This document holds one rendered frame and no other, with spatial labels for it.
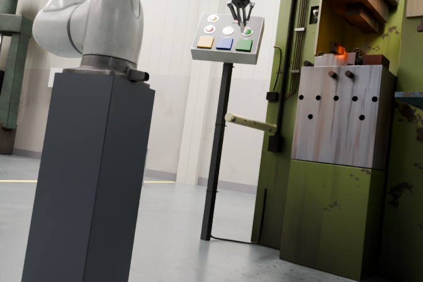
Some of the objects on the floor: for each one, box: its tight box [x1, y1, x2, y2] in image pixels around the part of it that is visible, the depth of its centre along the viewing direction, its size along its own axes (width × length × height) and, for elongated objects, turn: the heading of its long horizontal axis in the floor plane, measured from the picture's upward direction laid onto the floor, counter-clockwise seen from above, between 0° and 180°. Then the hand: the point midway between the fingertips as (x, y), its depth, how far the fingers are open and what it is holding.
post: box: [200, 62, 234, 240], centre depth 232 cm, size 4×4×108 cm
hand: (242, 25), depth 210 cm, fingers closed
